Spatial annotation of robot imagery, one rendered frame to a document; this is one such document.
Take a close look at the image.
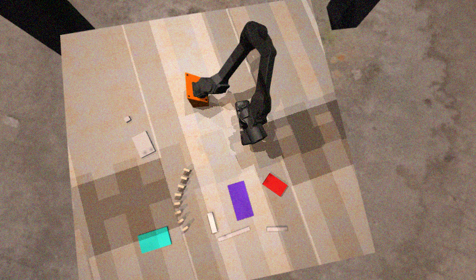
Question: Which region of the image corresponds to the purple rectangular block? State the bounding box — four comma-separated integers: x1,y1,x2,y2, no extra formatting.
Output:
228,181,254,221

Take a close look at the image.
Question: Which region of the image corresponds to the turquoise rectangular block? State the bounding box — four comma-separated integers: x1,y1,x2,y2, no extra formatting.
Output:
138,226,172,253

